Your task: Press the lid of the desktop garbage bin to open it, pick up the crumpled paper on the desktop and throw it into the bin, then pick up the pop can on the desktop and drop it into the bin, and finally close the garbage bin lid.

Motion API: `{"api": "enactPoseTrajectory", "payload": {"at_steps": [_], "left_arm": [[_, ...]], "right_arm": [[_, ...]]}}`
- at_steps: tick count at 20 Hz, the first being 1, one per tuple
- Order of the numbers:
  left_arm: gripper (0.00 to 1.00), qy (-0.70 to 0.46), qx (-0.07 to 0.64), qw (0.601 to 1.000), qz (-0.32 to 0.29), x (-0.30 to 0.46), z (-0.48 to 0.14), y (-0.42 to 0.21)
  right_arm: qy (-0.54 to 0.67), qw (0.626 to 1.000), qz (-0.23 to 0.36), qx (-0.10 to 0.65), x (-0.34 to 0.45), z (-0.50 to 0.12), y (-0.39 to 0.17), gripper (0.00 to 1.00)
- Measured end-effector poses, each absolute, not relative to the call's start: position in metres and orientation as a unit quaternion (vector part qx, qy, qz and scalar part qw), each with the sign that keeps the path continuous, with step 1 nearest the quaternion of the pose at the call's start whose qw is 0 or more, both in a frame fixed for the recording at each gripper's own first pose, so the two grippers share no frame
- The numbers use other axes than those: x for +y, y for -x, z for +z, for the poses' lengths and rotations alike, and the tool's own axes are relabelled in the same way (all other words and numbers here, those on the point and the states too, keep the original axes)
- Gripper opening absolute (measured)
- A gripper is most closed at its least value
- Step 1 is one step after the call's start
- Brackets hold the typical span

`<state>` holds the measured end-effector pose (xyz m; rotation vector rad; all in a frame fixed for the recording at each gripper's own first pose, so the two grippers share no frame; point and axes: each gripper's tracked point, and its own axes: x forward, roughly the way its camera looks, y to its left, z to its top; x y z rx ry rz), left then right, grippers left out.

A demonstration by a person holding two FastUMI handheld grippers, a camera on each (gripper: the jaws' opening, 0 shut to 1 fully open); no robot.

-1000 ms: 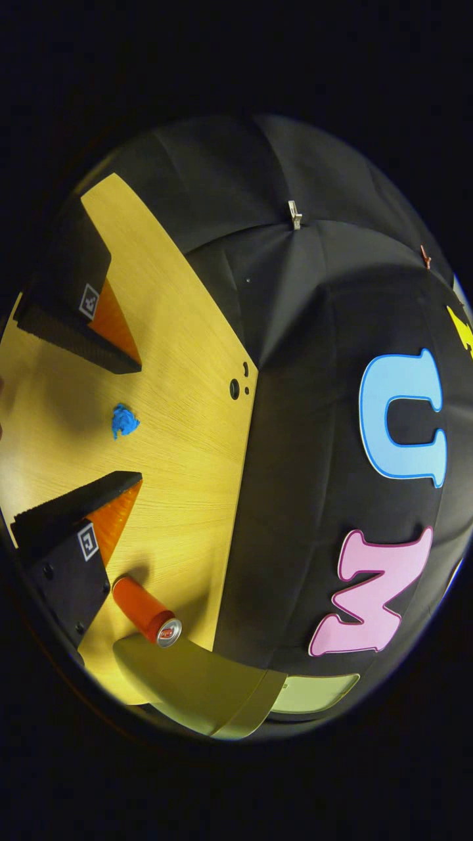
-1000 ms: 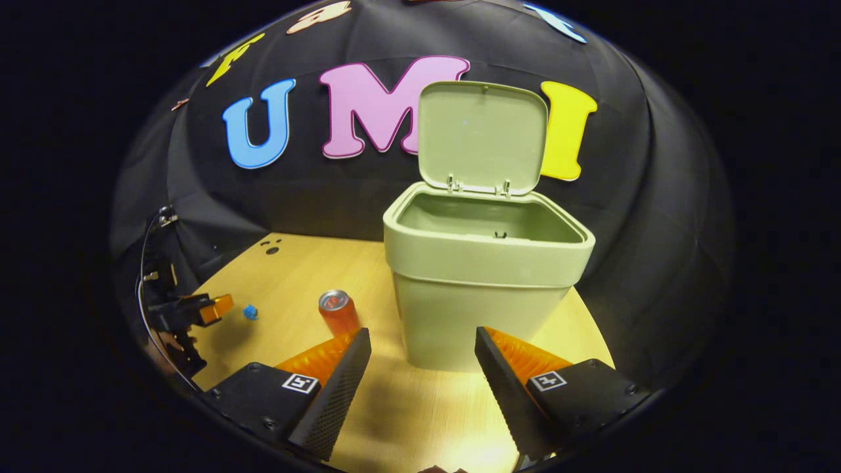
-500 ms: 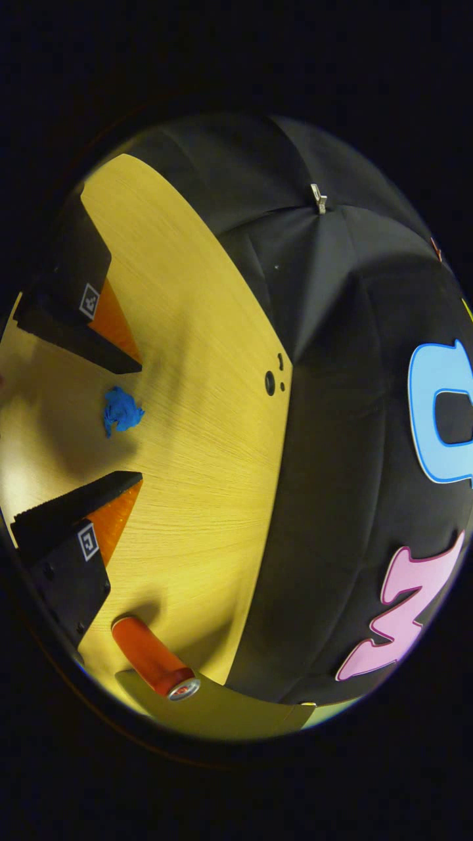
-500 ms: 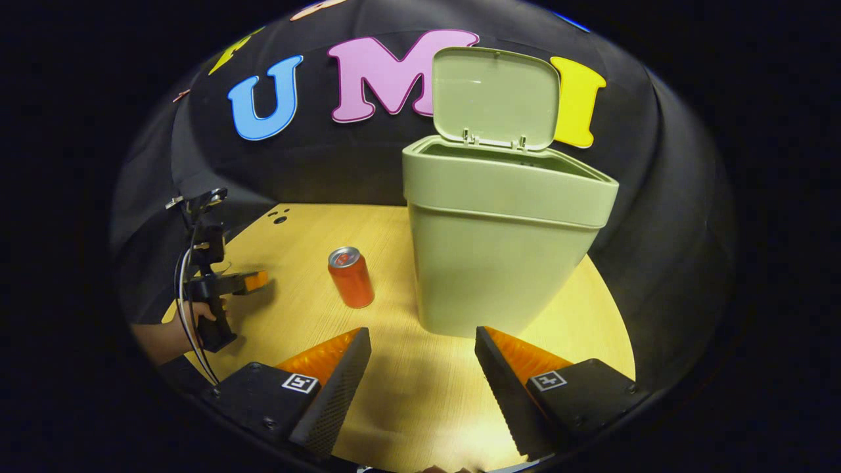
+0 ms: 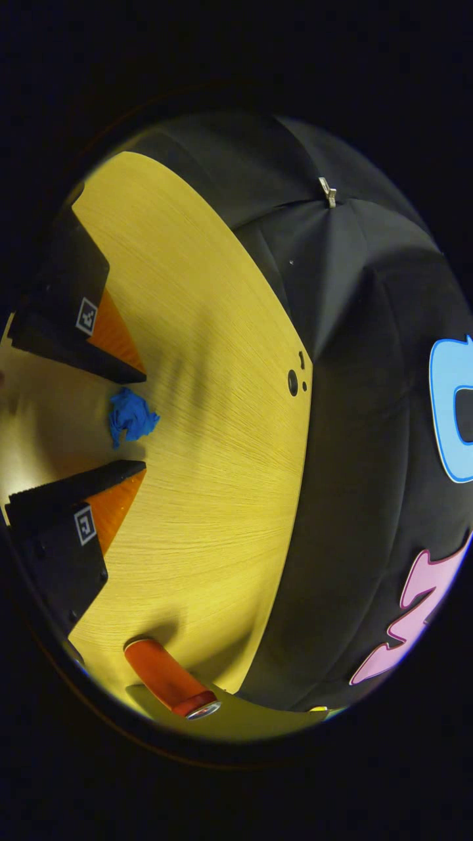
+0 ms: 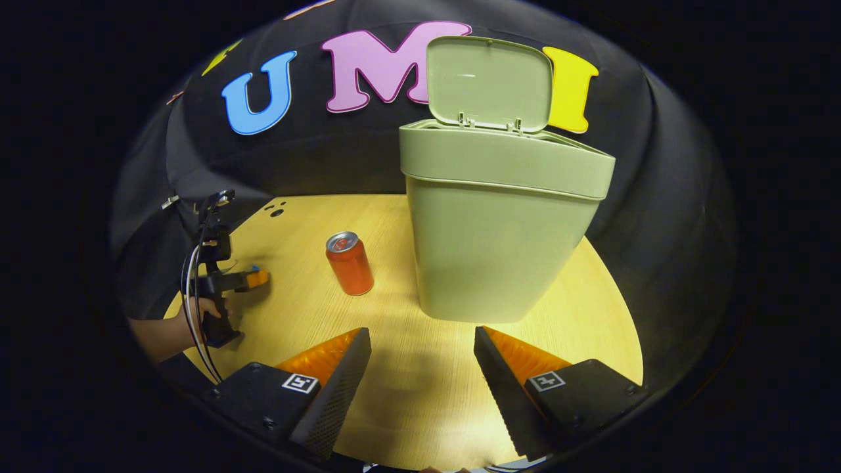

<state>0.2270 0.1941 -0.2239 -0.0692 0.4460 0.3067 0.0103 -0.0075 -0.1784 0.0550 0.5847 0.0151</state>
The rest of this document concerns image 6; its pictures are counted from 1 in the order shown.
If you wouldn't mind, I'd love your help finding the orange pop can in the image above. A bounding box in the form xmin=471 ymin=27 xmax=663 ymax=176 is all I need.
xmin=325 ymin=231 xmax=375 ymax=297

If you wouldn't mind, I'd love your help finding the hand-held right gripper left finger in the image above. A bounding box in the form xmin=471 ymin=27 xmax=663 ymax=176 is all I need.
xmin=204 ymin=327 xmax=373 ymax=461

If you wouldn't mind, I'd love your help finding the wooden desktop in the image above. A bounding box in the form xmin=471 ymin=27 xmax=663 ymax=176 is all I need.
xmin=163 ymin=194 xmax=645 ymax=471

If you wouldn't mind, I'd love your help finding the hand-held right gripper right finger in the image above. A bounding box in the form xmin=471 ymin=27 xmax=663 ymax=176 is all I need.
xmin=473 ymin=325 xmax=648 ymax=461

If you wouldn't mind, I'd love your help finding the hand-held gripper cable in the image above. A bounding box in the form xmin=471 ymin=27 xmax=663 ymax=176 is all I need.
xmin=180 ymin=240 xmax=224 ymax=386

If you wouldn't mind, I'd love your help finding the black backdrop cloth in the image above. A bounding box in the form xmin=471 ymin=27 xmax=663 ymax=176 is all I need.
xmin=108 ymin=0 xmax=737 ymax=388

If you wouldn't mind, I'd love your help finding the green desktop garbage bin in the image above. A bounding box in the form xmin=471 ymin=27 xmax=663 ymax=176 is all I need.
xmin=398 ymin=36 xmax=616 ymax=324

